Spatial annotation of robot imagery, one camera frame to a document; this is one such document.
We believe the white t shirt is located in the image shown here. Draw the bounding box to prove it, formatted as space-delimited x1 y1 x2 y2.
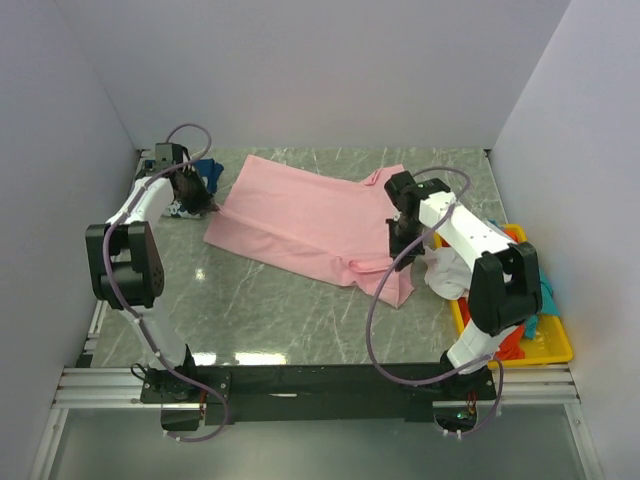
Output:
424 247 472 301

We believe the teal t shirt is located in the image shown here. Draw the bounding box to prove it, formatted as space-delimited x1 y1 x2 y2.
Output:
486 219 560 340

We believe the pink t shirt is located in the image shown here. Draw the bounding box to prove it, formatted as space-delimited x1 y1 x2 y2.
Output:
204 155 414 307

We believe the folded blue printed t shirt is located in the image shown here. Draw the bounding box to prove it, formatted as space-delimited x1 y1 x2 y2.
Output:
135 157 224 219

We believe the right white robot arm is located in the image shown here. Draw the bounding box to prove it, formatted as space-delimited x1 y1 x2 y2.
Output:
373 171 542 399

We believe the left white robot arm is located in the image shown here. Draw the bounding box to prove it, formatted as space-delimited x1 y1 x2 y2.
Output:
85 141 215 402

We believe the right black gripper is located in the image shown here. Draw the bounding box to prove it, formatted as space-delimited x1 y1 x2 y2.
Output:
386 216 425 272

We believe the yellow plastic tray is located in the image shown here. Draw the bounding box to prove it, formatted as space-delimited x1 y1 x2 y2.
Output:
449 224 573 368

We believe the black base beam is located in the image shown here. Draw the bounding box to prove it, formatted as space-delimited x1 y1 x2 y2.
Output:
140 364 496 431

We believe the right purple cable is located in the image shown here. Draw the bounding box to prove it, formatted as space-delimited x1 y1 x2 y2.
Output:
365 166 505 437

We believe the orange t shirt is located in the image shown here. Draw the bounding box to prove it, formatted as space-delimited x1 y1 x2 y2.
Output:
457 297 525 360

